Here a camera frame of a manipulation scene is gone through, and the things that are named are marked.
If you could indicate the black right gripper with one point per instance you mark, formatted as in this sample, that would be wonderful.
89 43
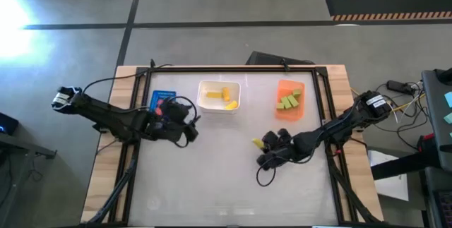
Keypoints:
287 147

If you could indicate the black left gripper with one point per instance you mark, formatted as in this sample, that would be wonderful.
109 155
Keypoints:
174 111

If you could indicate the yellow cylinder block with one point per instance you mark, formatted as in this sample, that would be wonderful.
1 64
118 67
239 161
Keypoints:
258 144

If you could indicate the tall orange block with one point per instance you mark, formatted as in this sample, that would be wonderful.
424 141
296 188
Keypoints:
161 102

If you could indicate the green cube block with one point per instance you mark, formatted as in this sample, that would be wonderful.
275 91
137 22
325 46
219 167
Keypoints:
297 92

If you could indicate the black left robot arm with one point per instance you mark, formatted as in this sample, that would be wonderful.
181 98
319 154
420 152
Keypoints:
106 115

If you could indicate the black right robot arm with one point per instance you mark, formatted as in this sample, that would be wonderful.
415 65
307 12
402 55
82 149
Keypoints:
335 129

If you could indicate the blue plastic basket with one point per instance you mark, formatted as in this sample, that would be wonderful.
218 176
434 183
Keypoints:
166 95

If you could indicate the white plastic bin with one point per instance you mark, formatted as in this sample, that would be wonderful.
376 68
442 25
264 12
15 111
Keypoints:
212 105

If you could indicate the orange plastic bin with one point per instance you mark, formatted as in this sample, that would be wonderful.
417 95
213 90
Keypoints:
289 115

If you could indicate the white paper sheet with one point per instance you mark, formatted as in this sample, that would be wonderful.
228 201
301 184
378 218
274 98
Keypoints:
388 182

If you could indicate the black stand leg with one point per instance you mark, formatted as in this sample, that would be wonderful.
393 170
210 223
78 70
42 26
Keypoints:
399 168

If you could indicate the black power adapter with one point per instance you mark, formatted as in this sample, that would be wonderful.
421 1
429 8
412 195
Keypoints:
396 86

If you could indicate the red clamp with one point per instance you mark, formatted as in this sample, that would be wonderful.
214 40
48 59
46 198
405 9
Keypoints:
426 142

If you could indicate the black device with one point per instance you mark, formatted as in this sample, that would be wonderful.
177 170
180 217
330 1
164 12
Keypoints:
7 124

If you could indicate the black hazard-striped floor mat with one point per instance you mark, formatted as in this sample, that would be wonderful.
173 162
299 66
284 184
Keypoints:
388 2

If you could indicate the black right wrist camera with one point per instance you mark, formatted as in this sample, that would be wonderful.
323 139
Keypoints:
285 134

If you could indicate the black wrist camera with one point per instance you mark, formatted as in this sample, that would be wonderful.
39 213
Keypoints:
285 134
192 133

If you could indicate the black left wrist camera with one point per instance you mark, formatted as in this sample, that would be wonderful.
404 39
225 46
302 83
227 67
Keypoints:
192 133

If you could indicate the black aluminium table frame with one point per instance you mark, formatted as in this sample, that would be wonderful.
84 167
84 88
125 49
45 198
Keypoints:
229 69

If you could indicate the black diagonal frame strut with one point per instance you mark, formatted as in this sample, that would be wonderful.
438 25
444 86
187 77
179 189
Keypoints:
116 189
349 189

